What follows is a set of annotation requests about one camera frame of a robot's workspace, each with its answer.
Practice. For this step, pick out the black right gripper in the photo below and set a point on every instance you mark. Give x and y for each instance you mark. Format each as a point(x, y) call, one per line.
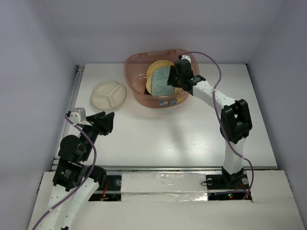
point(171, 80)

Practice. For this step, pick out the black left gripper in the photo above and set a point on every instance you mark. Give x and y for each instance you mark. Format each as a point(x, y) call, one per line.
point(107, 122)

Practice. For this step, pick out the light teal divided tray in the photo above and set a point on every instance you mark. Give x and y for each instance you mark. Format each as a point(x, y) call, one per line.
point(159, 82)

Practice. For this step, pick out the orange round bear plate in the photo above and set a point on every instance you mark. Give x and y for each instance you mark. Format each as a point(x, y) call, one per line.
point(157, 65)

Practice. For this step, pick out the beige bird-painted plate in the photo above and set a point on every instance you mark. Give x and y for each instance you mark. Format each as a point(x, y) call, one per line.
point(148, 85)

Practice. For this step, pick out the cream three-section plate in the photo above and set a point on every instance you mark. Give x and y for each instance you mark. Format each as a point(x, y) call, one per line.
point(108, 95)

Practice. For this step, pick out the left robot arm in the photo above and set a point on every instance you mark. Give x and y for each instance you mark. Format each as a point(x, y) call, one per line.
point(77, 176)

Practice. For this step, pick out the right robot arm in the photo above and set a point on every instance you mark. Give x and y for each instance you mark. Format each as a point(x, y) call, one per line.
point(233, 116)

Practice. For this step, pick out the blue yellow bin label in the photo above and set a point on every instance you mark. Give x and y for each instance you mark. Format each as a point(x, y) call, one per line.
point(171, 102)

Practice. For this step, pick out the pink translucent plastic bin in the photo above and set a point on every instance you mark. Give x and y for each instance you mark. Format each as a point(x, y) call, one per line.
point(135, 69)

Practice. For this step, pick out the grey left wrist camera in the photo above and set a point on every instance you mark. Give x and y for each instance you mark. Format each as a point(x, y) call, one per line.
point(77, 115)

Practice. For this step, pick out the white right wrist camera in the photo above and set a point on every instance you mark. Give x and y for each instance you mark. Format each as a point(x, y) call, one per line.
point(184, 57)

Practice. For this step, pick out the aluminium frame rail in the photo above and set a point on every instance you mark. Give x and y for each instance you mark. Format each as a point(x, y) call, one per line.
point(66, 125)

